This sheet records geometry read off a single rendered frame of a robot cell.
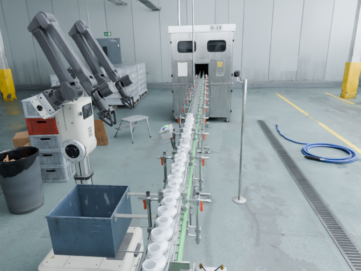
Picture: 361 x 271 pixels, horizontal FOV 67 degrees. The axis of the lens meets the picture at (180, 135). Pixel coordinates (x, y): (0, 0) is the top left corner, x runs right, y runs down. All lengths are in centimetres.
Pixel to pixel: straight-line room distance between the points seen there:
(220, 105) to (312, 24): 691
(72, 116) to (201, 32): 470
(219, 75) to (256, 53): 577
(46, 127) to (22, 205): 99
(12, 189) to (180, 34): 436
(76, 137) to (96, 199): 42
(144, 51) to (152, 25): 110
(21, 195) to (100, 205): 178
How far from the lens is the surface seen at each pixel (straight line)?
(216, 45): 612
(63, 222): 143
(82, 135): 182
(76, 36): 204
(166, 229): 90
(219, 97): 622
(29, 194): 338
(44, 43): 163
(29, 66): 1403
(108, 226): 135
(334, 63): 1268
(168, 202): 97
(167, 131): 195
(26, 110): 383
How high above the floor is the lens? 168
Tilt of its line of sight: 18 degrees down
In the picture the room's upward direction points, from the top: 2 degrees counter-clockwise
